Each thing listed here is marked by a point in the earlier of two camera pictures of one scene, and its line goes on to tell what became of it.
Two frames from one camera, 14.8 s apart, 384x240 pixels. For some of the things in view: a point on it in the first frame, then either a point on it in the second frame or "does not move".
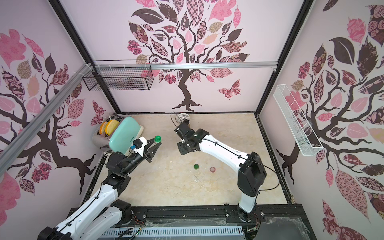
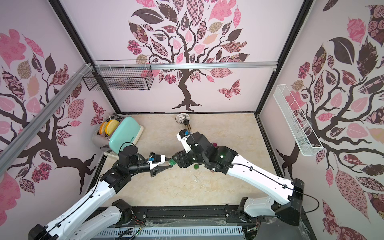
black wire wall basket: x=127 y=75 does not move
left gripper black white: x=151 y=152 → x=157 y=171
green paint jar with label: x=157 y=139 → x=171 y=162
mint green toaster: x=128 y=129 does not move
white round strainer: x=180 y=117 does not move
